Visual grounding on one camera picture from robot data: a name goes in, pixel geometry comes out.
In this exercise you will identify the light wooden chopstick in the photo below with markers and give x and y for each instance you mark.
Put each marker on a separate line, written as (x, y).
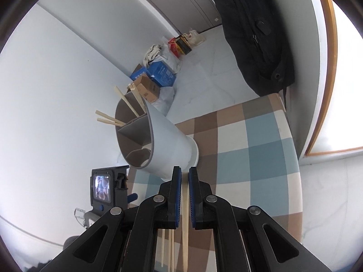
(185, 232)
(110, 117)
(137, 96)
(126, 102)
(109, 122)

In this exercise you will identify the crumpled white plastic bag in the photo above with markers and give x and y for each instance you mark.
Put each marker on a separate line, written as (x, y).
(173, 61)

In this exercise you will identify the brown cardboard box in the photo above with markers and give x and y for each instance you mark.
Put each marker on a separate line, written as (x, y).
(147, 87)

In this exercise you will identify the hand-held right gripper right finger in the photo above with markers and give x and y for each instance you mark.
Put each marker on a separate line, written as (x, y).
(194, 198)

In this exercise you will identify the pile of wooden chopsticks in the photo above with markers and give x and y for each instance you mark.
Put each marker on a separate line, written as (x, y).
(171, 249)

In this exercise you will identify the white plastic parcel bags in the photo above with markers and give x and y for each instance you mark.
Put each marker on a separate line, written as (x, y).
(166, 99)

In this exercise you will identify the white canvas bag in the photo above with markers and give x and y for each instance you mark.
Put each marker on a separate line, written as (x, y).
(153, 53)

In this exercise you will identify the window with wooden frame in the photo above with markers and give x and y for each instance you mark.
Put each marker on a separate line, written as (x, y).
(343, 76)

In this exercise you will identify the white plastic utensil holder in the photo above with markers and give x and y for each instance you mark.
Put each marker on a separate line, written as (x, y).
(170, 144)

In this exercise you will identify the checked blue brown tablecloth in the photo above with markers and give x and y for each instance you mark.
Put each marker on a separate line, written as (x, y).
(255, 147)

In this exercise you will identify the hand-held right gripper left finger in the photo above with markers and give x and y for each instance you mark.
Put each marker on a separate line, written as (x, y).
(177, 198)

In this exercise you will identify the red yellow box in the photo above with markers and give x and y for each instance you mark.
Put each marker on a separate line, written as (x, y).
(174, 48)

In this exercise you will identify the grey cabinet doors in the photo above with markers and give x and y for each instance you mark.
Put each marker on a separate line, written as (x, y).
(181, 2)

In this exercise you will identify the black yellow box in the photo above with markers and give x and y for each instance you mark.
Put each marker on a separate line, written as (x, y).
(183, 45)

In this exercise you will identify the blue cardboard box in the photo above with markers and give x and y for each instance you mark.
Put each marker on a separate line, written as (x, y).
(160, 72)

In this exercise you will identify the black backpack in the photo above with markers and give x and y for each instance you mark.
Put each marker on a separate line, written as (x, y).
(249, 34)

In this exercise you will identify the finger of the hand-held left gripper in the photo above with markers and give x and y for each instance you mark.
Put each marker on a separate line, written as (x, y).
(132, 198)

